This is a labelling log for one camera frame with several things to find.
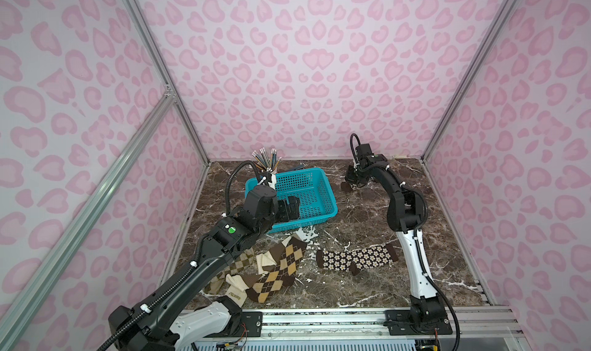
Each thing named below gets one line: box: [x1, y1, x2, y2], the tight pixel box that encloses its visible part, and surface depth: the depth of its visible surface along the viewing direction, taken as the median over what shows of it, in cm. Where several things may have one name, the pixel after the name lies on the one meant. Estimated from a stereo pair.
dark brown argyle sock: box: [245, 237, 308, 305], surface depth 84 cm
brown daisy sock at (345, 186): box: [340, 180, 353, 193], surface depth 109 cm
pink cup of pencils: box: [251, 147, 283, 190], surface depth 106 cm
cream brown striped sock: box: [256, 235, 292, 275], surface depth 88 cm
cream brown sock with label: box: [224, 274, 250, 308], surface depth 81 cm
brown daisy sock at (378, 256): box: [316, 243, 400, 277], surface depth 88 cm
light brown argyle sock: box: [204, 247, 255, 296], surface depth 84 cm
